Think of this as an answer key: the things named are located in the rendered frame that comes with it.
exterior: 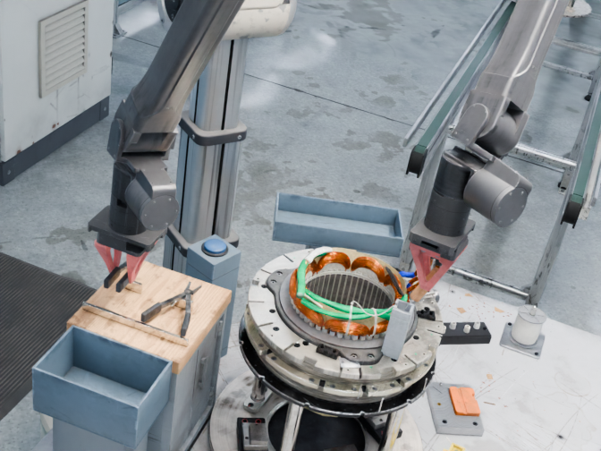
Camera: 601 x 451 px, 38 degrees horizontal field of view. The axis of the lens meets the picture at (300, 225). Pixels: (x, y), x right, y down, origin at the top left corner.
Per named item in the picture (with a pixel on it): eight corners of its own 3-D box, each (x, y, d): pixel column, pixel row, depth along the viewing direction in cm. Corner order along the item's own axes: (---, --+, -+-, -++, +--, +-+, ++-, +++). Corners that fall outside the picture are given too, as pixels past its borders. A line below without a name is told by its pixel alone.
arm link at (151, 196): (169, 114, 126) (113, 114, 121) (205, 153, 118) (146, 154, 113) (154, 186, 132) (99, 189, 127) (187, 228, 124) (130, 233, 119)
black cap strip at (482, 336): (489, 344, 191) (492, 336, 190) (424, 344, 187) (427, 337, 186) (481, 328, 195) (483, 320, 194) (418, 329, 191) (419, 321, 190)
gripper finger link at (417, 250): (457, 284, 129) (474, 228, 124) (442, 305, 123) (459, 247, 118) (414, 267, 131) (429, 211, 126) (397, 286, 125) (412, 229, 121)
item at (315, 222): (372, 318, 192) (400, 208, 177) (375, 351, 183) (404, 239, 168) (258, 303, 191) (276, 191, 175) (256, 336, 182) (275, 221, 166)
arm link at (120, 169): (145, 145, 128) (107, 149, 125) (165, 168, 123) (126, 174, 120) (141, 186, 132) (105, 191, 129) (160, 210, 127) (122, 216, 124)
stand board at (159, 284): (178, 375, 132) (179, 363, 130) (66, 334, 136) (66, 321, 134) (231, 302, 148) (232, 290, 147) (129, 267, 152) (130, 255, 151)
